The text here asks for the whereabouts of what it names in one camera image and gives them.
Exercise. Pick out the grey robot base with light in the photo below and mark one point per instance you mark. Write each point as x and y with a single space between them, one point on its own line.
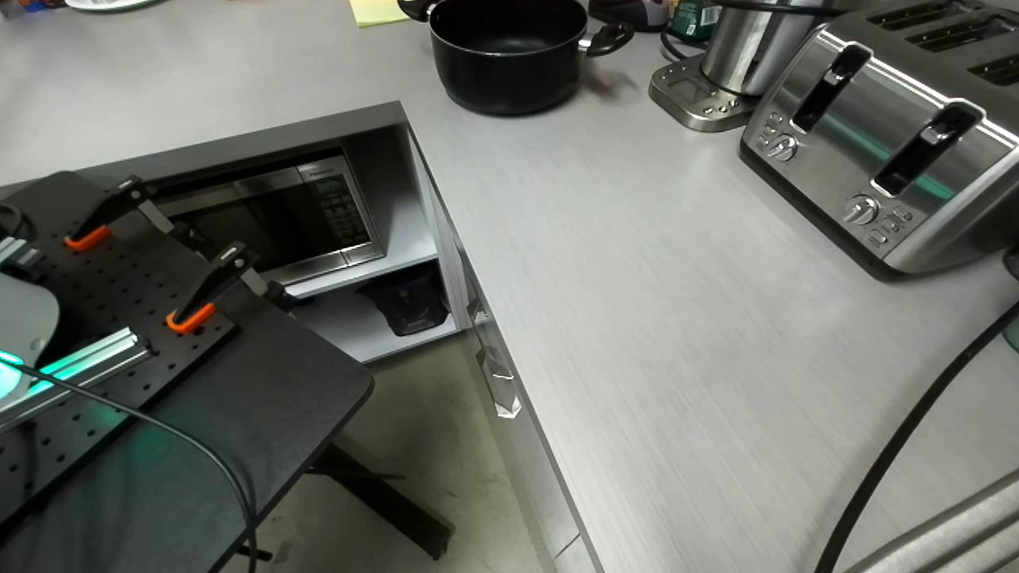
21 314

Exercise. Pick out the black cooking pot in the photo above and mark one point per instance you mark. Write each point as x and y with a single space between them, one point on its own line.
512 79

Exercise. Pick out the black bag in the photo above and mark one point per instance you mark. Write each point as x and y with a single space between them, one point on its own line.
409 303

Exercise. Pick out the black table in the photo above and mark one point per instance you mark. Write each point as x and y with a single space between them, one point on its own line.
267 391

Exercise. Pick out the pale yellow cloth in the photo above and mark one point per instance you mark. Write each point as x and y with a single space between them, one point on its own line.
376 9

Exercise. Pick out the stainless steel electric kettle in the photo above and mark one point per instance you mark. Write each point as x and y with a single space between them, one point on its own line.
751 52

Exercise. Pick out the stainless steel toaster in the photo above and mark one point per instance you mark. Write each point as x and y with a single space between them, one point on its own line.
849 160

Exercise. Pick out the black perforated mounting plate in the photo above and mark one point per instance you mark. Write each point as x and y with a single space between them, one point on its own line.
117 291

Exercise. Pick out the aluminium profile rail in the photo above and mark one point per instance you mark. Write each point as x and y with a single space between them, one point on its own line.
90 359

